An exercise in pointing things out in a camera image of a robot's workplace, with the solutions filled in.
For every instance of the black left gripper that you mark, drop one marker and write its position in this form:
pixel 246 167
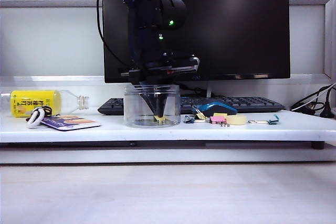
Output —
pixel 162 68

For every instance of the yellow binder clip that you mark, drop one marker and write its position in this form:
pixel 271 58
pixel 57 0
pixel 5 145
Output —
pixel 201 115
pixel 157 119
pixel 220 114

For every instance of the round transparent plastic jar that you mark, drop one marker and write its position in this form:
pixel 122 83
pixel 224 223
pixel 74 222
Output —
pixel 131 106

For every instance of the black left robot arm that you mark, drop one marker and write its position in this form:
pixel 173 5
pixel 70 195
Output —
pixel 149 16

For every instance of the white desk riser board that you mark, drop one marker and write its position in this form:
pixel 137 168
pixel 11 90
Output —
pixel 157 132

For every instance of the blue binder clip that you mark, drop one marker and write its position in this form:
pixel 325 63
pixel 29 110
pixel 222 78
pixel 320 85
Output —
pixel 189 119

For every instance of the silver monitor stand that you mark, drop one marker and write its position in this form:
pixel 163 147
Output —
pixel 209 89

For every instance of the white lower base panel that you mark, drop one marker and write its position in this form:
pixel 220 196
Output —
pixel 157 155

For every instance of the blue black computer mouse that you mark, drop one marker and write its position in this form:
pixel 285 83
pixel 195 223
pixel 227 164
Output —
pixel 218 108

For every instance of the pink binder clip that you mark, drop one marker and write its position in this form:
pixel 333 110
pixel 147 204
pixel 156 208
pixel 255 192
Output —
pixel 217 119

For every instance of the beige tape roll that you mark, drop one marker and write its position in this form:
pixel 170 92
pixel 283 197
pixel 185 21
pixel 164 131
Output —
pixel 236 119

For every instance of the purple orange card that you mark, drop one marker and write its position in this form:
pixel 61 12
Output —
pixel 73 123

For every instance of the black keyboard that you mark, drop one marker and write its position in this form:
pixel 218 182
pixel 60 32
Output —
pixel 249 103

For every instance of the black computer monitor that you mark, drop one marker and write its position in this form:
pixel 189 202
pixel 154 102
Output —
pixel 236 24

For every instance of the clear bottle yellow label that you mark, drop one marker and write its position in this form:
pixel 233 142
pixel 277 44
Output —
pixel 36 103

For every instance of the teal binder clip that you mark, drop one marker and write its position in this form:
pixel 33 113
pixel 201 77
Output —
pixel 274 120

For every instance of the black riser foot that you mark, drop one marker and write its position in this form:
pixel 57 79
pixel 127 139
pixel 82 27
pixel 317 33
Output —
pixel 317 145

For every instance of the black power plug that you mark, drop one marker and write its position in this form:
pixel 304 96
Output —
pixel 328 111

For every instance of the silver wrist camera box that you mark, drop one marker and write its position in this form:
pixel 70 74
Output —
pixel 197 62

